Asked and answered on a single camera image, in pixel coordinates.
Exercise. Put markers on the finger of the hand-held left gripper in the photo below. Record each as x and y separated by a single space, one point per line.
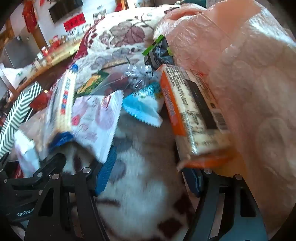
52 163

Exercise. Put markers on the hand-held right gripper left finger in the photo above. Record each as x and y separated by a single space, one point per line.
105 171

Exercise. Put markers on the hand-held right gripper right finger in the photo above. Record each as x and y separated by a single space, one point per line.
193 182

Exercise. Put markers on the white pink snack packet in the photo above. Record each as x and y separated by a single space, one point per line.
94 125

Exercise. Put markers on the long white cracker packet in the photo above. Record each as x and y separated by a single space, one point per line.
63 104

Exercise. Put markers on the green white striped box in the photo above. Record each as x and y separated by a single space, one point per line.
16 111

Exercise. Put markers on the orange cracker package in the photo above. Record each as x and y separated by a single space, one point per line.
198 111

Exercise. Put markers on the blue white snack packet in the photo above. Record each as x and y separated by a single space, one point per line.
143 102

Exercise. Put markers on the green yellow snack packet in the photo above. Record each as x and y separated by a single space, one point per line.
92 82

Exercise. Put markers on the clear bag of red dates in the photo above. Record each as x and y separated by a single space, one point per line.
120 80

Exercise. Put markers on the black green snack packet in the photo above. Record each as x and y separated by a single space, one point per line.
159 54

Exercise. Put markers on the clear packet of beige snacks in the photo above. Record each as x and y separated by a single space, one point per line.
34 125

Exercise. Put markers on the small white snack packet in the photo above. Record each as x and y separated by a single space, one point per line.
25 150

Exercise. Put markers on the floral plush blanket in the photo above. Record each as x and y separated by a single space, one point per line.
143 185

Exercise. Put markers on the red snack packet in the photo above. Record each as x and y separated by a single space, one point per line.
40 100

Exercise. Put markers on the white plastic bag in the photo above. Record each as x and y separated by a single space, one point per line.
16 76

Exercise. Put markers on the pink quilt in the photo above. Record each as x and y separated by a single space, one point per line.
254 92

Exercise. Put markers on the wooden cabinet with yellow top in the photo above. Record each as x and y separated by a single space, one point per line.
57 52

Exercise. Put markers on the red hanging decoration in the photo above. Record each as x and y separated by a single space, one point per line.
29 16

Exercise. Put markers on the red wall banner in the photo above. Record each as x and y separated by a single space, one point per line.
74 22

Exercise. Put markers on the black wall television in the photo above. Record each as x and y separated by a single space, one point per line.
64 9

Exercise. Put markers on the large photo frame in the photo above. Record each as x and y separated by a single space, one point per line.
99 14

